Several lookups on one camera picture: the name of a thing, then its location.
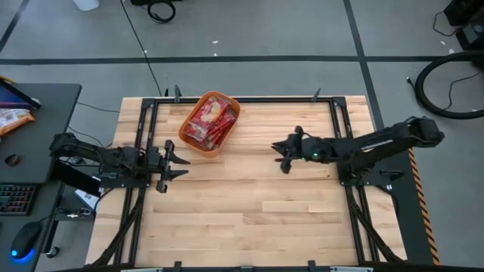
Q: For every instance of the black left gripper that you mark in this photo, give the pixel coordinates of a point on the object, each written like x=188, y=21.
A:
x=159, y=166

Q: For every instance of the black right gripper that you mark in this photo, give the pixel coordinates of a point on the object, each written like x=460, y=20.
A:
x=304, y=151

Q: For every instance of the red popcorn bag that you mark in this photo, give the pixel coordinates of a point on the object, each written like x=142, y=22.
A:
x=194, y=132
x=211, y=109
x=226, y=124
x=211, y=141

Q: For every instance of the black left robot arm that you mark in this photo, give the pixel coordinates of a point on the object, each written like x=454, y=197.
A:
x=94, y=153

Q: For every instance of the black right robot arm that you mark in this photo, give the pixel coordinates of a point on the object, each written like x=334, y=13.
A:
x=378, y=143

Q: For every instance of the orange plastic basket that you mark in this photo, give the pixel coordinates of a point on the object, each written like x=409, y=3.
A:
x=208, y=153

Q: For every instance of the white paper sheet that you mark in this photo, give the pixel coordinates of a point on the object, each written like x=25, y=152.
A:
x=89, y=198

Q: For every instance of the black control box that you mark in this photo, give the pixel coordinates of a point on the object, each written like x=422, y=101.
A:
x=75, y=179

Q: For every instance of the black office desk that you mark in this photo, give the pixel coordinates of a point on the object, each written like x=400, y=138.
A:
x=45, y=124

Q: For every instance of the orange black hazard tape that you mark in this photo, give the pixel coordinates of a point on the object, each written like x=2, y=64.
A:
x=423, y=204

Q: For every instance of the black caster wheel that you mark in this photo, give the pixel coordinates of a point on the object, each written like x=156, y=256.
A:
x=53, y=252

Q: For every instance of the black backlit keyboard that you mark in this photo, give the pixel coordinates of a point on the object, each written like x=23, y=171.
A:
x=17, y=199

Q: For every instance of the small round black object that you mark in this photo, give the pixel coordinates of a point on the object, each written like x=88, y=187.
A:
x=12, y=160

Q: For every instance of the black mouse blue light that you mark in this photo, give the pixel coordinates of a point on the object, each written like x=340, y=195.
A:
x=25, y=238

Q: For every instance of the orange snack bag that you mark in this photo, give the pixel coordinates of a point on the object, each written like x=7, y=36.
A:
x=13, y=120

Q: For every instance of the laptop screen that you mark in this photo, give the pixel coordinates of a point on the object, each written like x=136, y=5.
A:
x=13, y=99

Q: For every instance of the white container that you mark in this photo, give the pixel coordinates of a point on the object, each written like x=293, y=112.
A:
x=86, y=4

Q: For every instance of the black equipment box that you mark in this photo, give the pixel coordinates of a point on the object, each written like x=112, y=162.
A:
x=467, y=9
x=472, y=36

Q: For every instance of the black aluminium table frame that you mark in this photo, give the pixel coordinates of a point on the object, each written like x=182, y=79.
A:
x=149, y=124

